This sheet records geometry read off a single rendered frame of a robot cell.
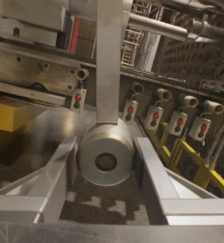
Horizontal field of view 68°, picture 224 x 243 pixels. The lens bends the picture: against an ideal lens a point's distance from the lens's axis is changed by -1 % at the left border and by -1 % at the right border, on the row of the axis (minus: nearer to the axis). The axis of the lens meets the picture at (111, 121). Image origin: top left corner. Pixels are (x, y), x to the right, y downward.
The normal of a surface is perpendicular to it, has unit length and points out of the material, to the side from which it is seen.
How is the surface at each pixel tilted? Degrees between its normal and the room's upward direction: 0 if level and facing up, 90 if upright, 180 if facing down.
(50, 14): 90
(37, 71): 90
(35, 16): 90
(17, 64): 90
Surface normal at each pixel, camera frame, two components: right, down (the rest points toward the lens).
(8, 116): 0.00, 0.29
